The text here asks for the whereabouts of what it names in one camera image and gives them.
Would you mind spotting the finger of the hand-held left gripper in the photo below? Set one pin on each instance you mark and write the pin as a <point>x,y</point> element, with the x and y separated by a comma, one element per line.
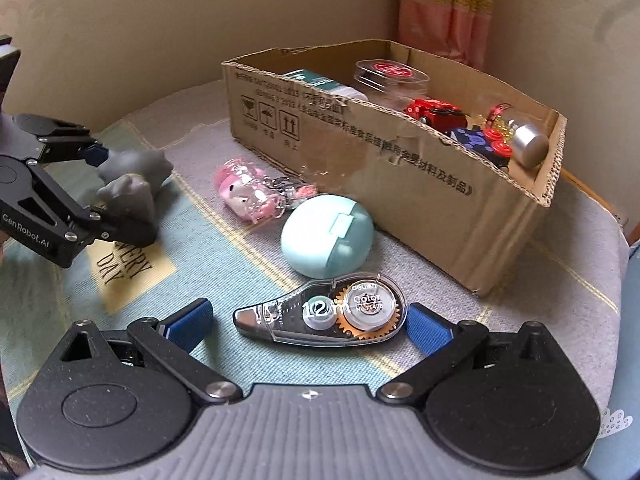
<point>125,230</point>
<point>96,154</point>

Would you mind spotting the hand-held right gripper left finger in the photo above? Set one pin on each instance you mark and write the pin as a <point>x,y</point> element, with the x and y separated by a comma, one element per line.
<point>192,322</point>

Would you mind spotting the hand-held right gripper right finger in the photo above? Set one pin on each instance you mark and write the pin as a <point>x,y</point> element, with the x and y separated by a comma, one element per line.
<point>425,329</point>

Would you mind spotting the grey toy figure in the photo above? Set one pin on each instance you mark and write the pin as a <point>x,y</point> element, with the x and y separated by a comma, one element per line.
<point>135,185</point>

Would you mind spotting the clear correction tape dispenser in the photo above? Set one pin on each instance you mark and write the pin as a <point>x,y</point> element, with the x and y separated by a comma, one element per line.
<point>320,310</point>

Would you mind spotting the cardboard box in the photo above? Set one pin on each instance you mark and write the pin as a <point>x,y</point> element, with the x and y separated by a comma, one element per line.
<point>425,210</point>

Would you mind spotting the black toy with red knobs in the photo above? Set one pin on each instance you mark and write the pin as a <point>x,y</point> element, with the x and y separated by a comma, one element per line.
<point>475,141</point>

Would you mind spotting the silver-capped golden capsule bottle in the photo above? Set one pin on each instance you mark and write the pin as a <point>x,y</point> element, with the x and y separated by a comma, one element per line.
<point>530,142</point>

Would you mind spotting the red toy truck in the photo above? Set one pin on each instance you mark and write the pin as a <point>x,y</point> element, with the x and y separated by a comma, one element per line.
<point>435,110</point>

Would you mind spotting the green white medical packet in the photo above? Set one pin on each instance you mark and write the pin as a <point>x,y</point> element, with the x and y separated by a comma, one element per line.
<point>320,82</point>

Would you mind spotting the clear container with red label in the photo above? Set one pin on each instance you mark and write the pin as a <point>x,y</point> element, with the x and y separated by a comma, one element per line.
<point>395,72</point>

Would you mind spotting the mint green round case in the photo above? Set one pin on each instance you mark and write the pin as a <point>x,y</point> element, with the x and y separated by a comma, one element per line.
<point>320,245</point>

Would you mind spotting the blue bed sheet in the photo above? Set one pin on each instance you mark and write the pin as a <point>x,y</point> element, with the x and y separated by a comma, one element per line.
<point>631,310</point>

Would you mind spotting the pink curtain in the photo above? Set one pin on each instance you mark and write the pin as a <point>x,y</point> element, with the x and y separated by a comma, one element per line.
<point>450,20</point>

